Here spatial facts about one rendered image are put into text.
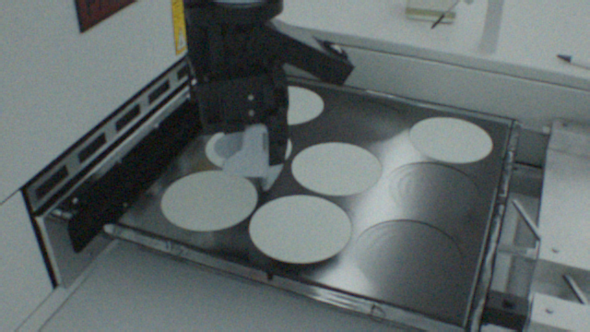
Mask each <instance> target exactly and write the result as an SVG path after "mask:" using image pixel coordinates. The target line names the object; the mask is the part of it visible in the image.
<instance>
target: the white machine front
mask: <svg viewBox="0 0 590 332"><path fill-rule="evenodd" d="M171 7H172V5H171V0H131V1H129V2H128V3H126V4H124V5H123V6H121V7H120V8H118V9H116V10H114V11H113V12H111V13H110V14H108V15H106V16H105V17H103V18H100V19H98V20H97V21H95V22H93V23H92V24H91V25H89V26H88V27H86V28H84V25H83V20H82V17H83V16H82V12H81V7H80V3H79V0H0V332H37V331H38V330H39V329H40V327H41V326H42V325H43V324H45V322H46V321H47V320H48V319H49V318H50V317H51V316H52V315H53V314H54V313H55V310H56V309H57V308H58V307H59V306H60V305H61V304H62V303H63V302H65V301H66V299H67V298H68V297H69V296H70V295H71V293H72V292H73V291H74V290H75V289H76V288H77V287H78V286H79V285H80V284H81V282H82V281H83V280H84V279H85V278H86V277H87V276H88V274H89V273H90V272H91V271H92V270H93V269H94V268H95V267H96V266H97V265H98V264H99V263H100V262H101V261H102V260H103V257H104V256H106V255H107V254H108V253H109V252H110V251H111V250H112V249H113V247H114V246H115V245H116V244H118V243H119V242H120V240H117V239H115V240H114V241H111V243H110V244H109V245H108V246H107V247H106V248H105V249H104V250H103V251H102V252H101V253H100V254H99V255H98V257H97V258H96V259H95V260H94V261H93V262H92V263H91V264H90V265H89V266H88V267H87V269H86V270H85V271H84V272H83V273H82V274H81V275H80V276H79V277H78V278H77V280H76V281H75V282H74V283H73V284H72V285H71V286H70V287H69V288H68V289H67V290H64V288H61V287H58V286H56V285H54V284H53V280H52V279H51V277H50V274H49V271H48V268H47V266H46V263H45V260H44V257H43V254H42V251H41V247H40V243H39V240H38V237H37V234H36V231H35V229H34V226H33V223H32V220H31V217H30V216H31V213H32V212H33V211H32V210H31V208H30V204H29V201H28V199H27V196H26V192H25V189H24V188H25V187H27V186H28V185H29V184H31V183H32V182H33V181H35V180H36V178H37V177H39V176H40V175H41V174H42V173H44V172H45V171H47V170H48V169H49V168H50V167H52V166H53V165H54V164H55V163H56V162H57V161H58V160H60V159H61V158H62V157H63V156H64V155H65V154H67V153H68V152H69V151H71V149H72V148H73V147H75V146H76V145H77V144H78V143H80V142H81V141H82V140H84V139H85V138H86V137H87V136H89V135H90V134H92V133H93V132H94V131H95V130H97V129H98V128H99V127H100V126H101V125H102V124H103V123H105V122H106V121H107V120H108V119H110V118H111V117H112V116H114V115H115V114H116V113H118V112H119V111H120V110H122V109H123V107H124V106H125V105H126V104H127V103H128V102H130V101H131V100H132V99H134V98H135V97H136V96H137V95H139V94H140V93H141V92H143V91H144V90H145V89H148V88H149V86H150V85H152V84H153V83H154V82H155V81H157V80H158V79H159V78H161V77H162V76H163V75H165V74H166V73H167V72H169V71H170V70H171V69H172V68H173V67H174V66H175V65H177V64H179V63H180V62H181V61H182V60H183V59H184V58H185V53H187V49H185V50H184V51H183V52H181V53H179V54H178V55H177V56H176V49H175V40H174V30H173V22H172V13H171ZM199 118H200V110H199V104H198V105H196V106H195V107H194V108H193V110H191V111H190V112H189V113H188V114H186V115H185V116H184V117H183V119H182V120H181V121H180V122H179V123H178V124H177V125H176V126H174V127H173V128H172V129H171V130H170V131H169V132H168V133H167V134H166V135H165V136H164V137H163V138H162V139H161V140H159V141H158V142H157V143H156V144H155V145H154V146H153V147H152V148H151V149H150V150H149V151H147V152H146V153H145V154H144V156H143V157H142V158H141V159H140V160H139V161H138V162H137V163H135V164H134V165H133V166H132V167H131V168H130V169H129V170H128V171H127V172H126V173H125V174H123V175H122V176H121V177H120V179H119V180H118V181H117V182H116V183H115V184H114V185H113V186H111V187H110V188H109V189H108V190H107V191H106V192H105V193H104V194H103V195H102V196H101V197H99V198H98V199H97V200H96V201H95V202H94V203H93V204H92V205H91V206H90V207H89V208H87V209H86V210H85V212H84V213H83V214H82V215H81V216H80V217H79V218H78V219H77V220H75V221H74V222H73V223H72V224H71V226H70V227H69V228H68V233H69V237H70V240H71V244H73V243H74V242H75V241H76V240H77V239H78V237H79V236H80V235H81V234H82V233H83V232H84V231H85V230H86V229H87V228H88V227H89V226H90V225H91V224H92V223H93V222H95V221H96V220H97V219H98V218H99V217H100V216H101V215H102V214H103V213H104V212H105V211H106V210H107V209H108V208H109V207H110V206H111V205H112V203H113V202H114V201H115V200H116V199H117V198H119V197H120V196H121V195H122V194H123V193H124V192H125V191H126V190H127V189H128V188H129V187H130V186H131V185H132V184H133V183H134V182H135V181H136V180H137V179H138V178H139V176H140V175H141V174H143V173H144V172H145V171H146V170H147V169H148V168H149V167H150V166H151V165H152V164H153V163H154V162H155V161H156V160H157V159H158V158H159V157H160V155H161V154H162V153H163V152H164V151H165V150H168V149H169V148H170V147H171V146H172V145H173V144H174V143H175V142H176V141H177V140H178V139H179V138H180V136H181V135H182V134H183V133H184V132H185V131H186V130H187V129H188V128H189V127H190V126H193V125H194V124H195V123H196V122H197V121H198V120H199Z"/></svg>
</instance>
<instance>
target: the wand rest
mask: <svg viewBox="0 0 590 332"><path fill-rule="evenodd" d="M463 1H465V2H466V3H467V5H468V6H470V5H472V4H473V3H474V2H475V1H476V0H463ZM504 4H505V0H488V8H487V13H486V17H485V22H484V27H483V37H482V42H481V46H480V51H484V52H490V53H496V50H497V47H498V43H499V35H500V30H501V25H502V18H503V9H504Z"/></svg>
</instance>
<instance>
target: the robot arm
mask: <svg viewBox="0 0 590 332"><path fill-rule="evenodd" d="M283 9H285V6H283V0H183V13H184V20H183V22H184V30H185V39H186V48H187V53H185V61H186V69H187V77H188V86H189V94H190V101H199V110H200V124H202V126H203V134H204V136H207V135H213V134H219V133H223V134H224V136H222V137H220V138H218V140H217V142H216V144H214V151H216V153H217V154H218V155H219V156H220V157H221V158H223V157H224V159H225V160H224V161H223V164H222V170H223V171H224V172H225V173H226V175H227V176H230V177H259V179H260V184H261V186H262V188H263V190H267V189H269V188H271V186H272V185H273V183H274V181H275V180H276V179H277V177H278V174H279V172H280V170H281V168H282V165H283V163H284V162H285V157H286V152H288V146H289V82H288V77H287V74H285V71H284V70H283V68H282V67H283V66H284V64H285V63H288V64H289V65H291V66H294V67H296V68H298V69H300V70H302V71H305V72H307V73H310V74H312V75H313V76H315V77H317V78H319V79H321V80H323V81H325V82H328V83H334V84H336V86H338V87H340V88H343V86H344V85H345V82H346V81H347V79H348V77H349V76H350V74H351V73H352V71H353V70H354V68H355V66H354V65H353V64H352V63H351V62H350V61H349V59H348V53H347V52H346V51H345V50H342V48H340V47H339V46H337V45H335V44H333V43H332V42H330V41H321V40H319V39H317V38H315V37H314V36H313V35H312V34H310V33H308V32H306V31H303V30H300V29H298V28H295V27H293V26H291V25H290V24H288V23H286V22H283V21H281V20H279V19H277V18H276V17H277V16H279V15H280V14H281V13H282V11H283ZM191 70H192V72H193V76H194V78H195V81H196V84H197V87H195V89H193V84H192V76H191Z"/></svg>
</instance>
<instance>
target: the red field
mask: <svg viewBox="0 0 590 332"><path fill-rule="evenodd" d="M129 1H131V0H79V3H80V7H81V12H82V16H83V17H82V20H83V25H84V28H86V27H88V26H89V25H91V24H92V23H93V22H95V21H97V20H98V19H100V18H103V17H105V16H106V15H108V14H110V13H111V12H113V11H114V10H116V9H118V8H120V7H121V6H123V5H124V4H126V3H128V2H129Z"/></svg>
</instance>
